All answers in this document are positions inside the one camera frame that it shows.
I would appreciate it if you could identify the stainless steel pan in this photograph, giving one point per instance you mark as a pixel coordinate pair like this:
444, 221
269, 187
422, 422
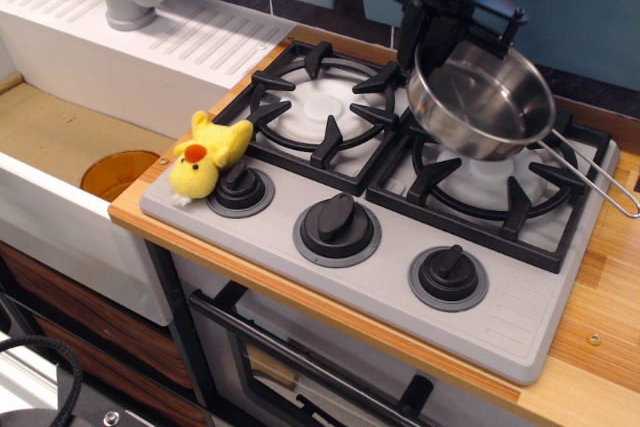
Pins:
488, 108

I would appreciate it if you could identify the grey toy stove top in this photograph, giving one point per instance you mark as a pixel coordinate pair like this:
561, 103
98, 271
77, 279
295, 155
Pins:
341, 191

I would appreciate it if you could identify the black middle stove knob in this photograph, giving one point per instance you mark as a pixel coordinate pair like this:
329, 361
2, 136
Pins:
337, 232

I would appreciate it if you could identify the black stove knob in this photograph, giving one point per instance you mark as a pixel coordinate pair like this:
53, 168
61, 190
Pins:
242, 192
448, 279
337, 232

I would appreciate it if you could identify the black left stove knob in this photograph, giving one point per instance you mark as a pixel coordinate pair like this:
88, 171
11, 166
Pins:
242, 192

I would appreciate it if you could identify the black right stove knob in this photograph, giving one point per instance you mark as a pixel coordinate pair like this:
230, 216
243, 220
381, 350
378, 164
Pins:
448, 279

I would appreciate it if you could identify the black left burner grate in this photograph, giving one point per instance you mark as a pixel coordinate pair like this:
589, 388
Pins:
322, 119

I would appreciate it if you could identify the black burner grate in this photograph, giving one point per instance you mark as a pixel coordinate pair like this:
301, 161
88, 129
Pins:
532, 207
322, 119

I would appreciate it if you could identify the black right burner grate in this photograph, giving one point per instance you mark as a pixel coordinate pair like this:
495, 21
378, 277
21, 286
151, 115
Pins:
532, 207

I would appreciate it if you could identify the yellow stuffed duck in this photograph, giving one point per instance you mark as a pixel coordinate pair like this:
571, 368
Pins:
212, 149

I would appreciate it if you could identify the orange plastic plate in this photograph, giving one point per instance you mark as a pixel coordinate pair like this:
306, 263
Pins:
110, 176

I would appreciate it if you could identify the white toy sink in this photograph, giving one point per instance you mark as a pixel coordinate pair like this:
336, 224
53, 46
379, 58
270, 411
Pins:
82, 91

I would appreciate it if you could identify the wooden drawer fronts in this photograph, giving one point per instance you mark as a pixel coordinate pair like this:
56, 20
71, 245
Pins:
121, 351

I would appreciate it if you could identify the oven door with handle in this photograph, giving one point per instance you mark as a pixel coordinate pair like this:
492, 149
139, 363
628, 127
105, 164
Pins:
289, 370

